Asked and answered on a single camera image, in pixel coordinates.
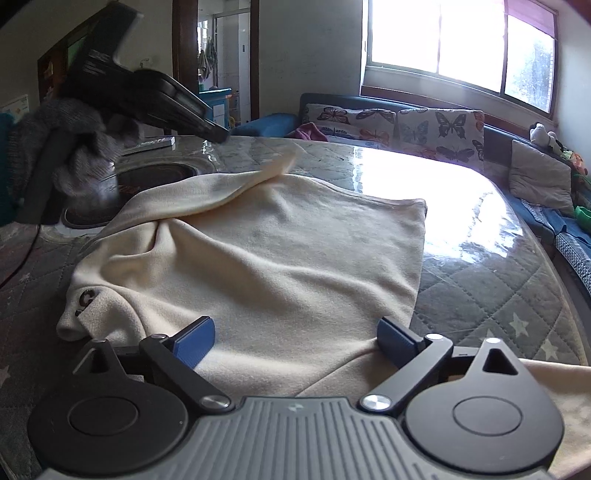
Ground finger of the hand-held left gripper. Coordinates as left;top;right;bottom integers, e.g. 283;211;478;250
148;69;230;144

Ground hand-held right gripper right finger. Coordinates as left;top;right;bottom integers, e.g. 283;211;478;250
360;318;533;413

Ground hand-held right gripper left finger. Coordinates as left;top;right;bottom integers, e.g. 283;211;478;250
69;316;234;412

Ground cream knit sweater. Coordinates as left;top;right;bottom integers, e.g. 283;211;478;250
56;148;591;480

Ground person's left hand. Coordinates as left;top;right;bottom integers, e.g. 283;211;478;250
7;95;145;200

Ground blue cabinet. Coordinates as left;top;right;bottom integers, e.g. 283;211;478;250
198;88;234;131

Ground hanging towels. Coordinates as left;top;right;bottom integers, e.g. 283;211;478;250
198;39;221;80

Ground white remote control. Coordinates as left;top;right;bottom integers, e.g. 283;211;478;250
121;136;177;156

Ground black round cooktop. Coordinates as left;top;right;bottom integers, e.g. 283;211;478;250
62;157;219;230

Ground blue sofa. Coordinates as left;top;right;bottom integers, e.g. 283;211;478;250
231;92;591;296

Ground grey quilted table cover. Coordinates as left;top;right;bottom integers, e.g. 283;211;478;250
0;134;589;480

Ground pink cloth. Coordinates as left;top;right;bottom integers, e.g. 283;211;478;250
285;122;330;143

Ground dark wooden display cabinet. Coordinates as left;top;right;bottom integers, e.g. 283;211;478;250
37;18;116;103

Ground butterfly print cushion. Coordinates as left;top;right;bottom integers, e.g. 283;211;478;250
396;108;485;174
302;104;399;145

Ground blue patterned seat cover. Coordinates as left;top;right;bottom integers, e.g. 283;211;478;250
524;199;591;296

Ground grey pillow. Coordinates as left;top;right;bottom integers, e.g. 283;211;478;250
508;139;576;216

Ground panda plush toy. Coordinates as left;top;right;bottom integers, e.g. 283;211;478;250
529;122;562;154

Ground window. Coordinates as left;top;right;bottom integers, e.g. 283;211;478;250
360;0;562;114

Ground pink window blind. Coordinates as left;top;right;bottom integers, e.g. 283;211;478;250
503;0;557;34

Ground dark wooden door frame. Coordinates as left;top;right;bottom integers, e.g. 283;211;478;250
172;0;260;123

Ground black cable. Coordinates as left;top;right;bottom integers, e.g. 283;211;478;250
0;222;43;288

